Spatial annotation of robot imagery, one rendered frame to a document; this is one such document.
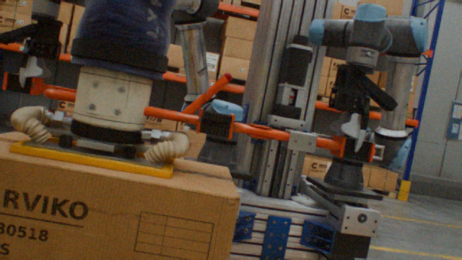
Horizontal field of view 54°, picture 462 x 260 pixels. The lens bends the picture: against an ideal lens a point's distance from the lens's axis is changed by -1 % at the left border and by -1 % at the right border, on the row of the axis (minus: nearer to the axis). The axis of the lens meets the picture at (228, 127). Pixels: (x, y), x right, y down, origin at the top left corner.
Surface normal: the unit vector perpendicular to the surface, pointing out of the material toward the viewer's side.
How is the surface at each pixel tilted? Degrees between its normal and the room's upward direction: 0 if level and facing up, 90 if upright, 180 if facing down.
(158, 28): 75
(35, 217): 90
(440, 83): 90
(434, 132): 90
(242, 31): 91
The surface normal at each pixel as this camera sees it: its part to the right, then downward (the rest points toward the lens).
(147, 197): 0.07, 0.07
